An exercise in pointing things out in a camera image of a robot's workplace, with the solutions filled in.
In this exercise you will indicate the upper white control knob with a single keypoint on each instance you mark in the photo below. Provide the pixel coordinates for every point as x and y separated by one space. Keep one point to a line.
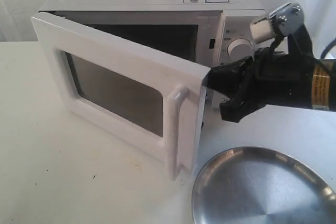
240 48

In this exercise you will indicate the white microwave door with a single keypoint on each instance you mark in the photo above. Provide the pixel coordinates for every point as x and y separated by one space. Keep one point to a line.
136 75

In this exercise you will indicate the stainless steel round plate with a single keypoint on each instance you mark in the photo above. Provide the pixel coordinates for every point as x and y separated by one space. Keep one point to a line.
259 185

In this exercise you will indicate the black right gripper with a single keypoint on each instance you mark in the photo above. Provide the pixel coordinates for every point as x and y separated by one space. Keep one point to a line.
281 80

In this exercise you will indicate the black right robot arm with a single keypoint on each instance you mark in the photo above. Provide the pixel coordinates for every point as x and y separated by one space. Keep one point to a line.
323 79

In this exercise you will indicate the white wrist camera on bracket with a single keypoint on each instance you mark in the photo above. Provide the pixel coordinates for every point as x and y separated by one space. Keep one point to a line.
281 22

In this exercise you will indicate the white microwave oven body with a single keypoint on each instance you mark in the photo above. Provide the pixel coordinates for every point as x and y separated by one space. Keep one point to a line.
226 22

